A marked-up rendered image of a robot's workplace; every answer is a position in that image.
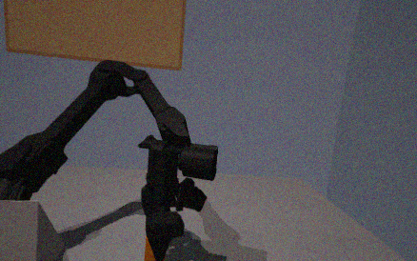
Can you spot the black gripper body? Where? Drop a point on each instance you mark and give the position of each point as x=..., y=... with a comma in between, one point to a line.
x=159, y=195

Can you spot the orange knob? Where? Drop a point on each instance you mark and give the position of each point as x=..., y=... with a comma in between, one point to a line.
x=148, y=252

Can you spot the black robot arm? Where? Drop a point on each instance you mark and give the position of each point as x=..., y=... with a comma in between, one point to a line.
x=25, y=167

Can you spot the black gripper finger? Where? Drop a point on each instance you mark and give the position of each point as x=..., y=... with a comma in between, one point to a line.
x=146, y=211
x=159, y=247

